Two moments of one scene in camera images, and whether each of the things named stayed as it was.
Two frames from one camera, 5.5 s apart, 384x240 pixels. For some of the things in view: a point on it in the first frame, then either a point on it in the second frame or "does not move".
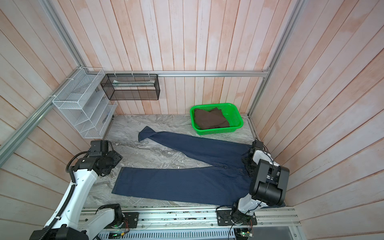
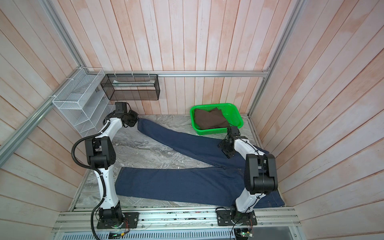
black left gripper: x=117 y=157 -> x=136 y=118
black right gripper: x=249 y=170 -> x=221 y=144
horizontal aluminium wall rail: x=243 y=72 does not move
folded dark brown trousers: x=214 y=118 does not move
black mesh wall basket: x=132 y=86 does not move
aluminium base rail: x=190 y=217 does not move
